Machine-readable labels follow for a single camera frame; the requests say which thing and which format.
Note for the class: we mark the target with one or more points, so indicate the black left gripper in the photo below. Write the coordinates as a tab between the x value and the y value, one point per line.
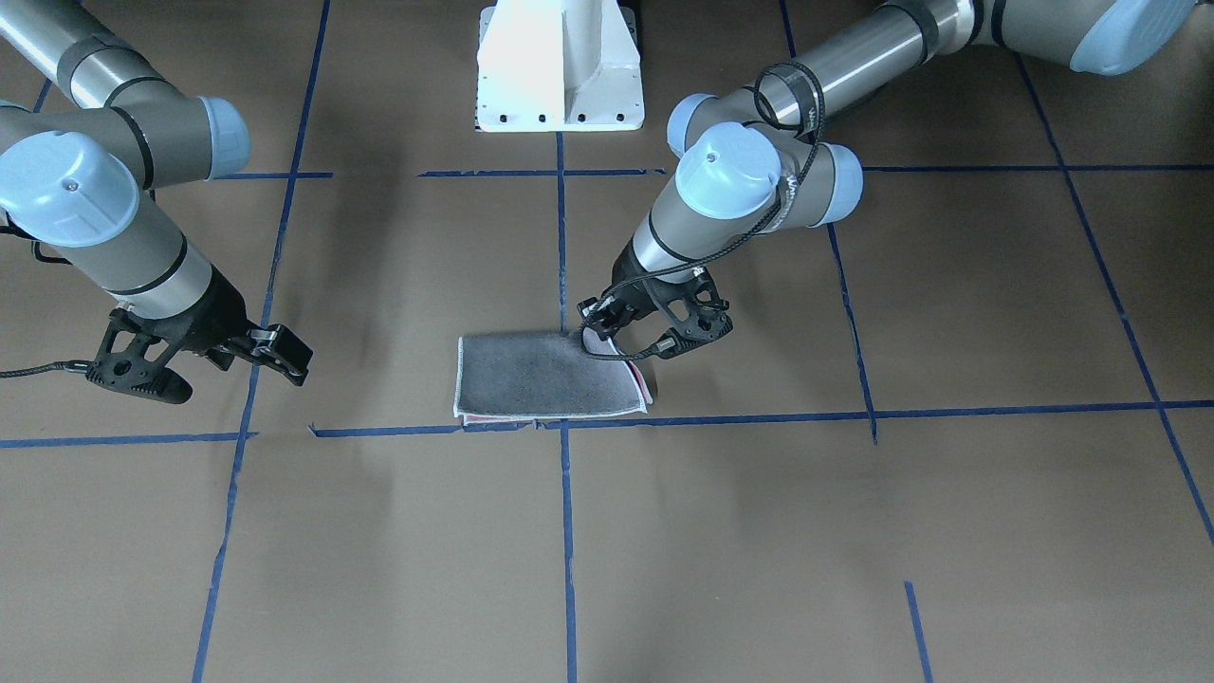
641	288

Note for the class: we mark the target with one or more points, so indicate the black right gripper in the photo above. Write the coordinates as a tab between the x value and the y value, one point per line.
214	318

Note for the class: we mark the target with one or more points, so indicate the pink grey-backed towel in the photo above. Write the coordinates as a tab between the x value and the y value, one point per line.
527	376

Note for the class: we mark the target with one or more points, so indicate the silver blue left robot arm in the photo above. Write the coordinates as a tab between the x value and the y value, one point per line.
756	161

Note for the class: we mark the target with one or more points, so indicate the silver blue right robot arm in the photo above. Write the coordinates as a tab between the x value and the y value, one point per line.
82	184

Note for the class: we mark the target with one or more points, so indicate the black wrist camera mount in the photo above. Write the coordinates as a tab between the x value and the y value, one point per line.
695	310

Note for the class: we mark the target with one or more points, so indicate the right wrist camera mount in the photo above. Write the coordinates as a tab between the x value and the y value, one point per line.
134	360

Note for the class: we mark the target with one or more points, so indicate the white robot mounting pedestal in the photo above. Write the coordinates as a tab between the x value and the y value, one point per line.
558	66

